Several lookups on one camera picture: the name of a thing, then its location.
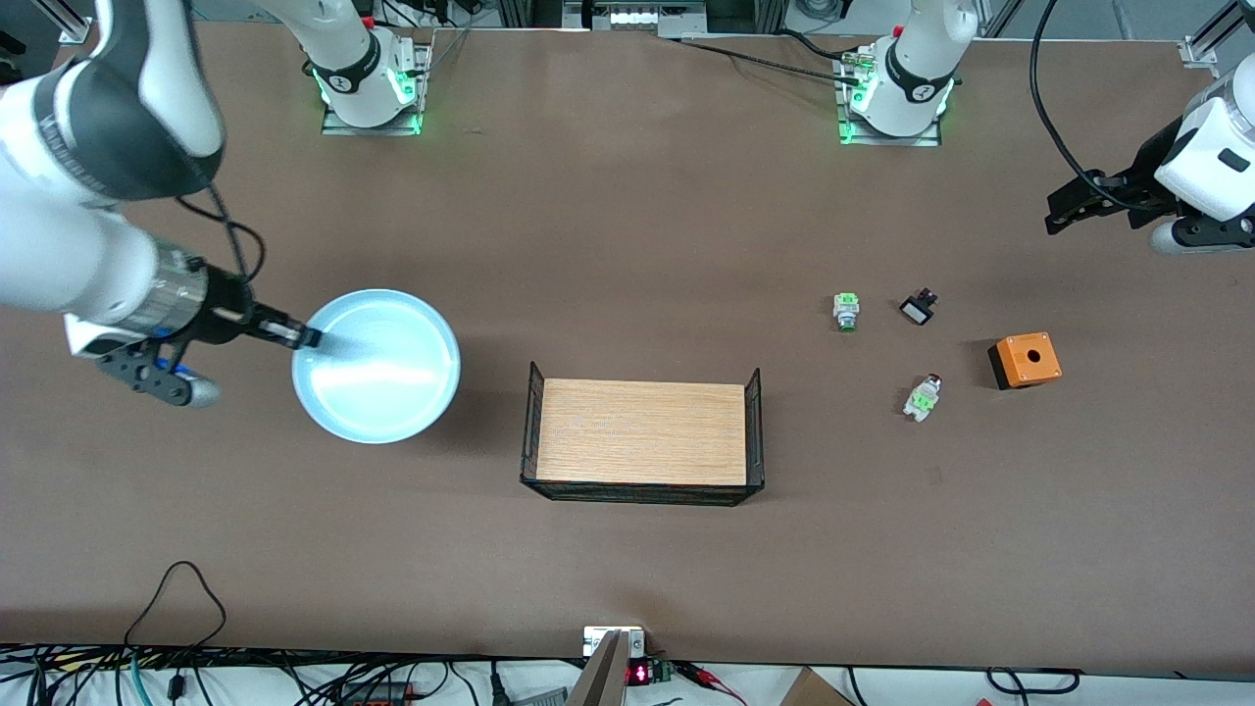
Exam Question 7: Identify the red push button switch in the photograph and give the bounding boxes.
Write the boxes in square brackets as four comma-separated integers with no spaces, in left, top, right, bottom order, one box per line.
[903,374,944,424]

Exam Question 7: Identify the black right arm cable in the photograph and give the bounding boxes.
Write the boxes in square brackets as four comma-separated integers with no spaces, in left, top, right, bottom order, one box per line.
[175,157,268,287]

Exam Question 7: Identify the orange button enclosure box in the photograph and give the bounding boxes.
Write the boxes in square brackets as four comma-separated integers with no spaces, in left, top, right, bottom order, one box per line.
[987,332,1063,391]

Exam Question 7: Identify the looped thin black cable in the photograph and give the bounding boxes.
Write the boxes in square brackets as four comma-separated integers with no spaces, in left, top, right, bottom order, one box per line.
[123,561,228,650]

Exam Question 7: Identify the red black clip leads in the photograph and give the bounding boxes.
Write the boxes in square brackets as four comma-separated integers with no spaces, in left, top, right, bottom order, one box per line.
[675,661,748,706]

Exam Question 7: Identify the metal frame with lights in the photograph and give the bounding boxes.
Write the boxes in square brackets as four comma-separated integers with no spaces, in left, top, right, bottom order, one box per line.
[562,0,709,38]

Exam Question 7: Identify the small silver metal bracket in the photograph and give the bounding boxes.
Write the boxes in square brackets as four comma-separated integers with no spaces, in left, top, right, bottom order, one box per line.
[582,626,647,659]

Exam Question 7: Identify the black cable coil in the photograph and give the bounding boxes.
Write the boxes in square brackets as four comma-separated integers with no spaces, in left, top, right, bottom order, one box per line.
[985,667,1084,697]

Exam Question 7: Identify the aluminium corner profile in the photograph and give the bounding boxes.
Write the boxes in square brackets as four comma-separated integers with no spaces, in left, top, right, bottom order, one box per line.
[1180,0,1255,70]

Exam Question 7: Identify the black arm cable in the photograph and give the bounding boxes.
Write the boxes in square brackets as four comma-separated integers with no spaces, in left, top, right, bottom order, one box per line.
[175,157,268,287]
[1028,0,1124,187]

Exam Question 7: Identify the brown cardboard piece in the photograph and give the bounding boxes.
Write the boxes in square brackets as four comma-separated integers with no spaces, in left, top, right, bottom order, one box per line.
[779,667,856,706]

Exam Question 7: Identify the black base power cable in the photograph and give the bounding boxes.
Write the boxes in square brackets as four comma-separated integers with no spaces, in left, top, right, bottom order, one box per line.
[663,35,864,84]

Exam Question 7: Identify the gray metal beam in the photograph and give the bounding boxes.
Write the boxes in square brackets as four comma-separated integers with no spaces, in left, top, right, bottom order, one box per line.
[567,630,629,706]

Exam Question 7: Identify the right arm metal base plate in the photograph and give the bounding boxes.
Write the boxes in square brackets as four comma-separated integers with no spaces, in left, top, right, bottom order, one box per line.
[321,39,426,137]

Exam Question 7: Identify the light blue round plate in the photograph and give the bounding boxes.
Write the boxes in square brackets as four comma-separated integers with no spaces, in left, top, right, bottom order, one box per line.
[291,288,462,445]

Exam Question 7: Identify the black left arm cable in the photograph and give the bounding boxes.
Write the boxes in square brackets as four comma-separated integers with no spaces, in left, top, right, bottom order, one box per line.
[1028,0,1124,187]

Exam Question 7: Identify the wooden shelf black wire frame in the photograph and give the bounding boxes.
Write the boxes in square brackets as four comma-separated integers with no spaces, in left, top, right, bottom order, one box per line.
[520,359,765,507]

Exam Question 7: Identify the black cable tangle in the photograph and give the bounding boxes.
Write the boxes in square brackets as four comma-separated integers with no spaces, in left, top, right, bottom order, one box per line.
[0,642,589,706]

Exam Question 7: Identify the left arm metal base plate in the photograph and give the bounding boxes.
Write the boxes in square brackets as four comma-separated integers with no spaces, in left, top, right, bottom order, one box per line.
[838,47,943,148]

